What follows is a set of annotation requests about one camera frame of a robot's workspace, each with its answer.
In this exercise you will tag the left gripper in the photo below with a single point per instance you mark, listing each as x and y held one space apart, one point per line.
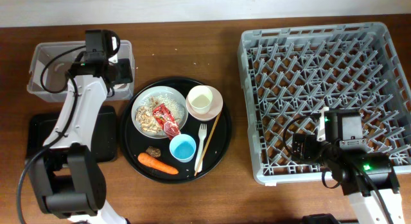
126 72

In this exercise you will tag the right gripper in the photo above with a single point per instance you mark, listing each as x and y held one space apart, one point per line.
309 140

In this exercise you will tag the red snack wrapper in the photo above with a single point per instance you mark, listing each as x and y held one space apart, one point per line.
166 120

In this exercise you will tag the cream cup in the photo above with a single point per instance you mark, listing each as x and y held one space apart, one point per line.
200 98

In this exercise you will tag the blue cup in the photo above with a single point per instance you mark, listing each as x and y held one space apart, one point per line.
183 147

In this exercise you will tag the pink bowl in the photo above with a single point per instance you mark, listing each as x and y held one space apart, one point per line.
216 107

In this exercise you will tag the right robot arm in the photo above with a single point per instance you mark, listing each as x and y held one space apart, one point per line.
367 179

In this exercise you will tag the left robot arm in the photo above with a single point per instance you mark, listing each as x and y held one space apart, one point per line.
65 177

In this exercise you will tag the grey dishwasher rack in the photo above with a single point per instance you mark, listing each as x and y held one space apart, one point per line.
288 73

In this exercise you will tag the grey plate with food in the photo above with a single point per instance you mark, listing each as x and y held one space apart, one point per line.
148 100

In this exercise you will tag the black rectangular tray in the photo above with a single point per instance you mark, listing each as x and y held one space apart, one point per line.
103 144

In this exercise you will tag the clear plastic bin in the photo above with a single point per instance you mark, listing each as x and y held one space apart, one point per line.
54 77

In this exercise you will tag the round black tray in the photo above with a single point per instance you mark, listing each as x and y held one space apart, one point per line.
133 142

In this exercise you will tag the brown food lump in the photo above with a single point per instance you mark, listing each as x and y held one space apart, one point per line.
153 152

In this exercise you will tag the orange carrot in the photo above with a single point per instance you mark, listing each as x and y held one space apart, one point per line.
151 162

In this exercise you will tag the wooden chopstick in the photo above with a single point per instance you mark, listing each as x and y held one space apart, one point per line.
207 144

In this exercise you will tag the white plastic fork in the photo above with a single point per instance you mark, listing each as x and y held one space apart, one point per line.
201 135

